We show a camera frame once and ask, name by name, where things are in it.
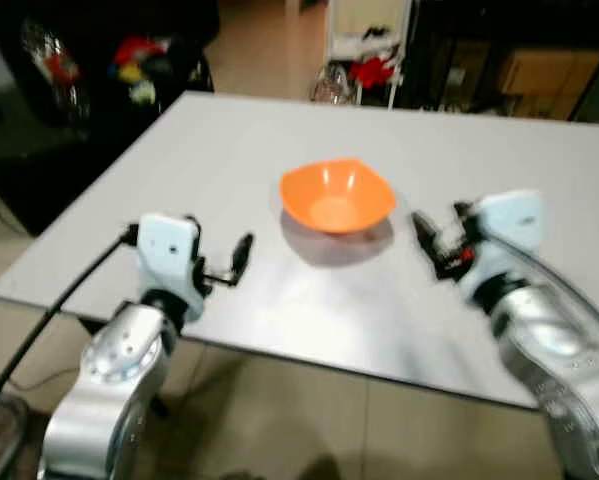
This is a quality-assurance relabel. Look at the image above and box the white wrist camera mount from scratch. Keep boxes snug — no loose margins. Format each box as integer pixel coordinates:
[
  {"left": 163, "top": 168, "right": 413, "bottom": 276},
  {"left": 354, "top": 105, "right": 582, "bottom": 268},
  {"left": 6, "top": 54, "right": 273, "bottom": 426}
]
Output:
[
  {"left": 137, "top": 213, "right": 208, "bottom": 306},
  {"left": 459, "top": 190, "right": 546, "bottom": 291}
]

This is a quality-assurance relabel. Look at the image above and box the orange plastic bowl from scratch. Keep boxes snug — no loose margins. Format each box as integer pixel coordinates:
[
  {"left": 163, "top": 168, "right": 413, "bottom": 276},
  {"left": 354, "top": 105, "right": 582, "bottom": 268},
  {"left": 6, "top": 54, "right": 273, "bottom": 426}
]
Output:
[{"left": 279, "top": 158, "right": 397, "bottom": 236}]

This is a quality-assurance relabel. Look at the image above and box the brown cardboard box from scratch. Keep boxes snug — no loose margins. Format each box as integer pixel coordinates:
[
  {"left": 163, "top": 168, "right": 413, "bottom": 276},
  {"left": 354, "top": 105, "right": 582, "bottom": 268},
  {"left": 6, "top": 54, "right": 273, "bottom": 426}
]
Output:
[{"left": 497, "top": 47, "right": 599, "bottom": 121}]

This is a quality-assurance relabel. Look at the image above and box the clear plastic bag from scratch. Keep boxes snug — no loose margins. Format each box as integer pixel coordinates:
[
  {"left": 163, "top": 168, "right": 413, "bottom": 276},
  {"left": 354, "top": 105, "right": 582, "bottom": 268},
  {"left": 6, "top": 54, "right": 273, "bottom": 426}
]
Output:
[{"left": 21, "top": 18, "right": 88, "bottom": 113}]

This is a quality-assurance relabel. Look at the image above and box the dark shelf unit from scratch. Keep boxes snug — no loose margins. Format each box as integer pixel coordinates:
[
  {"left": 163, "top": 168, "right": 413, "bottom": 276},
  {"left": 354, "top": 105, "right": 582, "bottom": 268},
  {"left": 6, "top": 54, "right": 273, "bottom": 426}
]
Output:
[{"left": 411, "top": 0, "right": 599, "bottom": 123}]

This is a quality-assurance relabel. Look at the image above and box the white rack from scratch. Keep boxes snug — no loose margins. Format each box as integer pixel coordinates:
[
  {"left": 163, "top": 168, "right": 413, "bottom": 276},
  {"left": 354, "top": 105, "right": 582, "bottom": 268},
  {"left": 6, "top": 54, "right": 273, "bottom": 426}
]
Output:
[{"left": 322, "top": 0, "right": 417, "bottom": 109}]

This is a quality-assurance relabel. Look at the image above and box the red cloth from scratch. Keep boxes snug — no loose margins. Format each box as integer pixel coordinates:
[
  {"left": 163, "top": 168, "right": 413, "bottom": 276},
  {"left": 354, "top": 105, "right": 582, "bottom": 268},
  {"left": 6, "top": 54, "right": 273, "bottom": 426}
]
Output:
[{"left": 349, "top": 55, "right": 402, "bottom": 91}]

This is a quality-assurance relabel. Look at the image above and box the black cabinet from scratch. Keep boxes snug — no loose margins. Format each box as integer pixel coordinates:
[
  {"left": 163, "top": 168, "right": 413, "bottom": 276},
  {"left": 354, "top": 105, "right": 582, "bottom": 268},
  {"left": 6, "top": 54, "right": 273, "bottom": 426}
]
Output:
[{"left": 0, "top": 0, "right": 220, "bottom": 236}]

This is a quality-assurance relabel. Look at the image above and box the clear wire basket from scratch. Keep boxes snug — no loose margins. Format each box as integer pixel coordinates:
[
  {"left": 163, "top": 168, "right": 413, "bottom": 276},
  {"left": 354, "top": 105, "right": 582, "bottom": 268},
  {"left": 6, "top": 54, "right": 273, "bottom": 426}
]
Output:
[{"left": 311, "top": 62, "right": 354, "bottom": 105}]

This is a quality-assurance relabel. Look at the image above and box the pale green white item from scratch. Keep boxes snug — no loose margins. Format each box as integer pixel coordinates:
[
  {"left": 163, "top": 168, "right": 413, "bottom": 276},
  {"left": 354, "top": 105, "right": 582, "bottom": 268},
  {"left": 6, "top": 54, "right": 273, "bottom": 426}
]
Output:
[{"left": 129, "top": 80, "right": 160, "bottom": 107}]

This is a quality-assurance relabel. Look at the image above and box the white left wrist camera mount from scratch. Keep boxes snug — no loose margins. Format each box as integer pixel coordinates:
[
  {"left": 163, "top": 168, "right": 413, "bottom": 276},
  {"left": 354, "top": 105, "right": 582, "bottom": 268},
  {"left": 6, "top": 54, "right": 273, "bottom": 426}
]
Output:
[{"left": 137, "top": 213, "right": 208, "bottom": 306}]

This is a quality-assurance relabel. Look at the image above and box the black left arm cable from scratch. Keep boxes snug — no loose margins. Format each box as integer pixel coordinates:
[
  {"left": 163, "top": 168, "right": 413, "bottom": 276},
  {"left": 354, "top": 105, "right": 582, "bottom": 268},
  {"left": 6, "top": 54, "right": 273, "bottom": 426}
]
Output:
[{"left": 0, "top": 226, "right": 140, "bottom": 421}]

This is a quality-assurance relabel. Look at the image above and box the red toy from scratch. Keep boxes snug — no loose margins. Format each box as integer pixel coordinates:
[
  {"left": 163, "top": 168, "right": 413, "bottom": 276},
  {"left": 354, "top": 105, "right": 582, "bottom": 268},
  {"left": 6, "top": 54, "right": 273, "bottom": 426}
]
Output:
[{"left": 112, "top": 35, "right": 172, "bottom": 69}]

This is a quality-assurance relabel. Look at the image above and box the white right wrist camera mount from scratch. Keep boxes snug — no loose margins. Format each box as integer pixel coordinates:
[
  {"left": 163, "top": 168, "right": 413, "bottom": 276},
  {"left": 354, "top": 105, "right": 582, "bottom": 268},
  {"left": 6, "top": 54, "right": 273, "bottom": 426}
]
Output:
[{"left": 459, "top": 190, "right": 546, "bottom": 291}]

